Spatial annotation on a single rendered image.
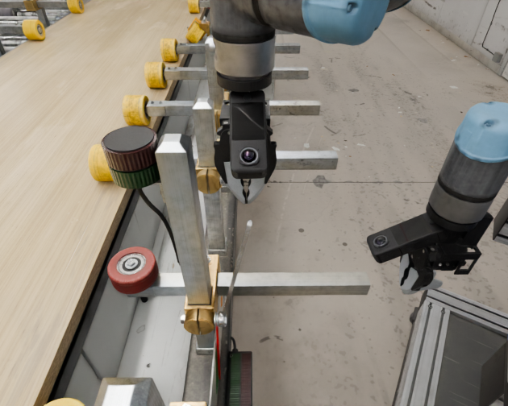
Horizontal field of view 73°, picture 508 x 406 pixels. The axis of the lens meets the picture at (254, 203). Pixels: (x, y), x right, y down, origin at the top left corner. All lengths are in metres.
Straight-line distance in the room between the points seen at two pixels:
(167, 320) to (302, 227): 1.21
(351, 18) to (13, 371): 0.58
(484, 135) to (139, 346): 0.76
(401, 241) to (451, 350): 0.91
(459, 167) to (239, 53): 0.31
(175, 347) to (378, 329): 1.01
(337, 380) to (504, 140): 1.18
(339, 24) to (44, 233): 0.62
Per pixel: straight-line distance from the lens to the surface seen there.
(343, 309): 1.66
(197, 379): 0.73
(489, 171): 0.51
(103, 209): 0.76
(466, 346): 1.49
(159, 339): 0.87
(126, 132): 0.42
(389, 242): 0.59
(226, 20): 0.42
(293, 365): 1.50
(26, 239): 0.77
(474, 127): 0.49
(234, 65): 0.43
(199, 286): 0.56
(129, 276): 0.61
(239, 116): 0.44
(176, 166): 0.40
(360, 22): 0.35
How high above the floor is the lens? 1.37
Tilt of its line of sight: 41 degrees down
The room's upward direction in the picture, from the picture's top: straight up
